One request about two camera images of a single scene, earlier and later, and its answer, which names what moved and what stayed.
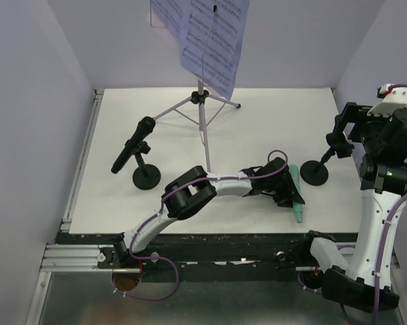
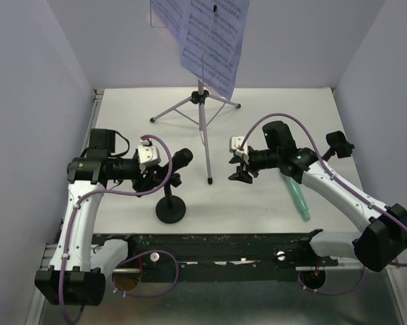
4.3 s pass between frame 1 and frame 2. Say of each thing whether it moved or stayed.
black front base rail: stayed
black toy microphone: moved
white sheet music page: stayed
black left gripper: moved
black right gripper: moved
